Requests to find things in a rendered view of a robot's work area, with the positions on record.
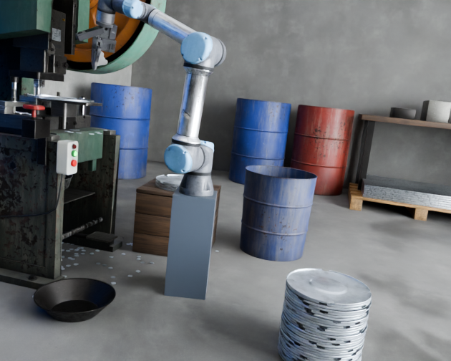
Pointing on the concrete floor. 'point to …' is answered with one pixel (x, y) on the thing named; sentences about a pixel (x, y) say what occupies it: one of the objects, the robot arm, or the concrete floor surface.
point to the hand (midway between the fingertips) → (92, 67)
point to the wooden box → (157, 218)
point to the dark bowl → (74, 299)
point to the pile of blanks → (321, 329)
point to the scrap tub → (275, 212)
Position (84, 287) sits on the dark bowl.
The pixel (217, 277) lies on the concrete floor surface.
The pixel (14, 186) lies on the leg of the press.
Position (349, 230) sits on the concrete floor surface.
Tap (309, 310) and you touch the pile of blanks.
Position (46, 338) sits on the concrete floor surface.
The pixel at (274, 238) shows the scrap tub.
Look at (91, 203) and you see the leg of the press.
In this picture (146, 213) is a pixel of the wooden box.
